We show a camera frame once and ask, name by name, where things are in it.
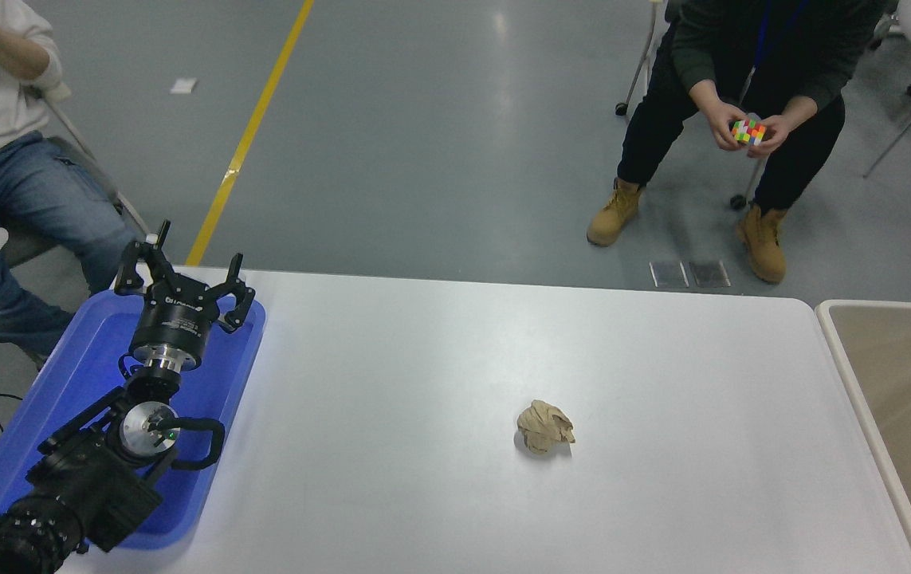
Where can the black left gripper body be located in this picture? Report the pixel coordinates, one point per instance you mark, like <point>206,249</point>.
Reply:
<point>171,323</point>

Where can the person's left hand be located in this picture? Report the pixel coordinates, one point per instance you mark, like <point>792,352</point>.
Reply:
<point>776,131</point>

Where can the large pale bin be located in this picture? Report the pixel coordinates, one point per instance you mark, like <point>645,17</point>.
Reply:
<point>901,375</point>

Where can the blue plastic tray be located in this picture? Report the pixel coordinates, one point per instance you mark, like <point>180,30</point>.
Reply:
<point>80,375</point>

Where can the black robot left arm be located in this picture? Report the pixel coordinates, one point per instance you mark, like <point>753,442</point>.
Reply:
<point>88,478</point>

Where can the metal floor plate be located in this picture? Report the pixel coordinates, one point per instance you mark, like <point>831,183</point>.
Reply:
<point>668,273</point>
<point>709,273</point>

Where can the grey chair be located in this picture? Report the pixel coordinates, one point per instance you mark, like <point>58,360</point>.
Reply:
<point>92,171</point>

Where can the colourful puzzle cube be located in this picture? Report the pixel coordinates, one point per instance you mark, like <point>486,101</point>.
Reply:
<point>748,131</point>

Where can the person's right hand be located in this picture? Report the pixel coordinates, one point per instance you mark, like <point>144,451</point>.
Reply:
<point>720,123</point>

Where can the crumpled tan paper ball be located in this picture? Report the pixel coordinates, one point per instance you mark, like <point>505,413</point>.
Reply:
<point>543,427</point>

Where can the tan work boot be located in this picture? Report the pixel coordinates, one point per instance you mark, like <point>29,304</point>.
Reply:
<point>763,243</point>
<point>613,217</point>

